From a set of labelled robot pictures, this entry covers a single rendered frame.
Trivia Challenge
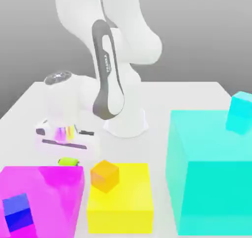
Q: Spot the large turquoise box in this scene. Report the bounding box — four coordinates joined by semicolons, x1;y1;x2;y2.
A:
165;109;252;236

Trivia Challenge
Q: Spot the large magenta box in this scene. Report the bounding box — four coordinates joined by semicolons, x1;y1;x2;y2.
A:
0;165;86;238

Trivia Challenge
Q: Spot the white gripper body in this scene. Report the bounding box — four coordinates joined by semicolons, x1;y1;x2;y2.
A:
34;134;100;166

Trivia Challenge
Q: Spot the small cyan cube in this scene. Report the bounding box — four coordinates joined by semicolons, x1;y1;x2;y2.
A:
225;90;252;136

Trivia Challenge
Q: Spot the large yellow box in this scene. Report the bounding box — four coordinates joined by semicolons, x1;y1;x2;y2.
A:
87;163;155;234

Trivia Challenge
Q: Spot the small orange cube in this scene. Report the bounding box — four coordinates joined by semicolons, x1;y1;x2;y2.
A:
90;159;120;194

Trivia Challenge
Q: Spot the small lime green cube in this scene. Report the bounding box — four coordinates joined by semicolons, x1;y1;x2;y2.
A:
58;157;80;167

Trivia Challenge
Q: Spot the small blue cube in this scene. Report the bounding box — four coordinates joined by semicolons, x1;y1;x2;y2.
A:
2;193;34;233

